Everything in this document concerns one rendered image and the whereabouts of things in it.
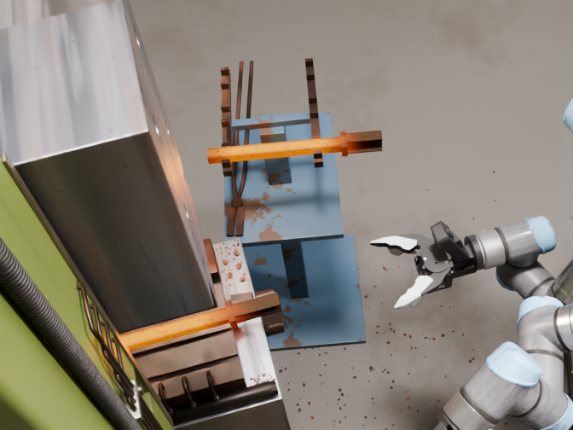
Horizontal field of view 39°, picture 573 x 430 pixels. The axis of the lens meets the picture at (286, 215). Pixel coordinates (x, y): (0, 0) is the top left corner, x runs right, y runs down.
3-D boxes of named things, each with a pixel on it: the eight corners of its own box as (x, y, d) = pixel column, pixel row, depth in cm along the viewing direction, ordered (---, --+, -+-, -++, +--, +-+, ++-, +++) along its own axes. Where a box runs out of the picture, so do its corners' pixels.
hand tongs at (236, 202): (240, 62, 237) (239, 60, 236) (254, 62, 236) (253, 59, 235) (227, 237, 204) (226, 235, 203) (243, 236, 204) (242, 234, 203)
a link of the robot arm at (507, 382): (558, 381, 122) (524, 359, 118) (509, 433, 124) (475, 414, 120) (529, 351, 129) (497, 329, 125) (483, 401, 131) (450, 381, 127)
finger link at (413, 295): (406, 326, 156) (432, 293, 160) (407, 312, 151) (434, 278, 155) (392, 317, 158) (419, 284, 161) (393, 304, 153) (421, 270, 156)
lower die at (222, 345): (227, 301, 166) (220, 281, 159) (248, 390, 155) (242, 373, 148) (26, 355, 164) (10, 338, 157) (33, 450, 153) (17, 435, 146)
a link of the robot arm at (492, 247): (507, 252, 155) (491, 218, 160) (484, 258, 155) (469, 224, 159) (502, 271, 161) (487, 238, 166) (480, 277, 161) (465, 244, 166)
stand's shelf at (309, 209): (330, 116, 225) (330, 112, 223) (344, 238, 203) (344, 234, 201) (223, 127, 226) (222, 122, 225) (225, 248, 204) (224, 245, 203)
